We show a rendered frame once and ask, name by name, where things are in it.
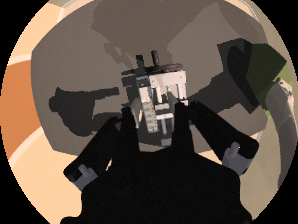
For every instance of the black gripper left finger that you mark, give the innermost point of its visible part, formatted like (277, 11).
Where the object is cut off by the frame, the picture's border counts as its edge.
(121, 174)

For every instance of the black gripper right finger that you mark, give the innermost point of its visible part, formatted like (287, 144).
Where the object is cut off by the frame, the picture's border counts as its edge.
(233, 148)

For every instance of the grey bench vise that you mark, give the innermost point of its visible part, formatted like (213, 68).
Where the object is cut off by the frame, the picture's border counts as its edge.
(158, 86)

